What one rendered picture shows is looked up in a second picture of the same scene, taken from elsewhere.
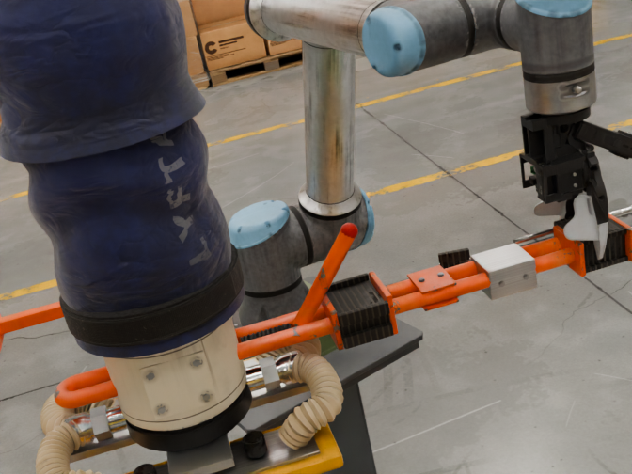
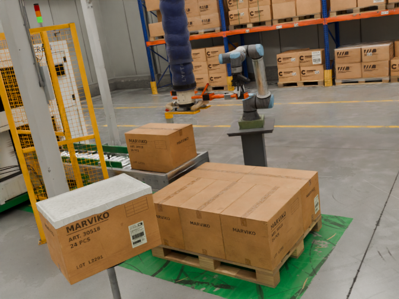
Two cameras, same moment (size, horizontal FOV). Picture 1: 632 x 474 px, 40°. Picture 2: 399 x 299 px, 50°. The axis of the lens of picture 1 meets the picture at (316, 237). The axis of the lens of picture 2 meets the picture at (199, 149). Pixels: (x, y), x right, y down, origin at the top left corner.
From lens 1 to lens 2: 322 cm
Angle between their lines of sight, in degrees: 41
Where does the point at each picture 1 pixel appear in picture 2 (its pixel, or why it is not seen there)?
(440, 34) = (224, 58)
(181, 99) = (184, 60)
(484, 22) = not seen: hidden behind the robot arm
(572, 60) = (233, 64)
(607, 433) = (344, 188)
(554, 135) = (234, 76)
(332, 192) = (260, 92)
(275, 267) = (247, 105)
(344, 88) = (258, 70)
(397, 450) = not seen: hidden behind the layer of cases
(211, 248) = (186, 80)
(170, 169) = (181, 68)
